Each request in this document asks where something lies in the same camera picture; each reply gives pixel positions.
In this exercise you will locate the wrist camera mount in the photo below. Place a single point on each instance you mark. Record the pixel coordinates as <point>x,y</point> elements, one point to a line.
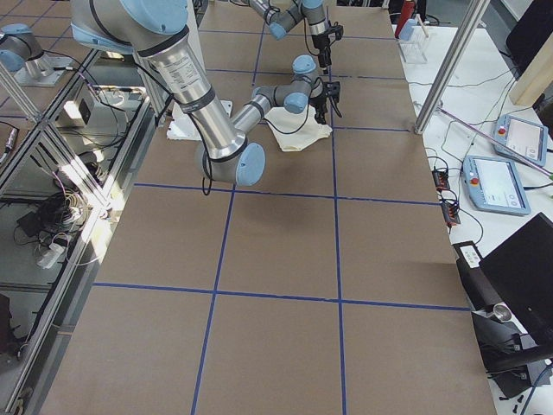
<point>332,90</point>
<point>334,32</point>

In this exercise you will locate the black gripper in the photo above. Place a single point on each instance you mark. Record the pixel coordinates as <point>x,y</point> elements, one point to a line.
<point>320,102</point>
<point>321,42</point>

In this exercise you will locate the black relay module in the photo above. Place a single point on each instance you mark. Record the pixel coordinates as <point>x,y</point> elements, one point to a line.
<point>450,212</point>
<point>441,179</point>

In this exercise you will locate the black box white label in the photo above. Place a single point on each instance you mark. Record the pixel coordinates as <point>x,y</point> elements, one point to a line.
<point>478,288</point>

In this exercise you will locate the white reacher grabber stick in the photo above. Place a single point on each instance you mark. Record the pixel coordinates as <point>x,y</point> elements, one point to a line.
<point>495,142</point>

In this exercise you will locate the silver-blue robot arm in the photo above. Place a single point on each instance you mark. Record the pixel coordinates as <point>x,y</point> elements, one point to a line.
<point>312,13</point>
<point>158,32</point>

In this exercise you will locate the wooden dowel stick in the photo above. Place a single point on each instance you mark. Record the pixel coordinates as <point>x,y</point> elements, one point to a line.
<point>422,26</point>

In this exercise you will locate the red cylinder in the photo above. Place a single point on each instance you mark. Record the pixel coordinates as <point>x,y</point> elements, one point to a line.
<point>406,13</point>

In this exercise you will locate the black monitor on stand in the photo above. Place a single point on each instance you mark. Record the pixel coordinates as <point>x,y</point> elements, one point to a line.
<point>520,271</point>

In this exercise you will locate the far black relay module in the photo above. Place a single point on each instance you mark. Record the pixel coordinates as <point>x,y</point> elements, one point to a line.
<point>441,179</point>

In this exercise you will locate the aluminium frame post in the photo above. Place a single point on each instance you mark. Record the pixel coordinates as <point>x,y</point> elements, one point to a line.
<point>462,37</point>

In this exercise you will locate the near black relay module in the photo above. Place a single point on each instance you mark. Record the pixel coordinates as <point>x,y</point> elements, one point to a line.
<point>450,212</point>

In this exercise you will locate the blue teach pendant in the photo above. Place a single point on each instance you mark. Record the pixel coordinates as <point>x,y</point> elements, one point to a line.
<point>516,135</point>
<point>493,185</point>

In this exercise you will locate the silver metal cylinder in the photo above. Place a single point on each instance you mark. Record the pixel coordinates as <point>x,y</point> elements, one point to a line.
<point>500,313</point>

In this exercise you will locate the aluminium frame truss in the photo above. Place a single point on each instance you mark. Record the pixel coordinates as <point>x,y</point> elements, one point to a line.
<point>69,153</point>

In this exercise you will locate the far blue teach pendant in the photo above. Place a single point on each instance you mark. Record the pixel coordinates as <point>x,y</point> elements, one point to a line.
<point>516,135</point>

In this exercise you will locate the clear acrylic rack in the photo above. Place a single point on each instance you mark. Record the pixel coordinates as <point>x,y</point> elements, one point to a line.
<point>414,50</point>

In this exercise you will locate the light blue cup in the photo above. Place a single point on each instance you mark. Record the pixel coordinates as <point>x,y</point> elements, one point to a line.
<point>407,30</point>

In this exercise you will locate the cream long-sleeve cat shirt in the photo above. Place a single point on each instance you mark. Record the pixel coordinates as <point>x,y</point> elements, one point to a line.
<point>296,132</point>

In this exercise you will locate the near blue teach pendant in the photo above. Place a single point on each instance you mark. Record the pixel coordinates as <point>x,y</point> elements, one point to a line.
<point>493,185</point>

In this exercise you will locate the distant third robot arm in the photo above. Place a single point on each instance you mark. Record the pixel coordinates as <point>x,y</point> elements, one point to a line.
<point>23,56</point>

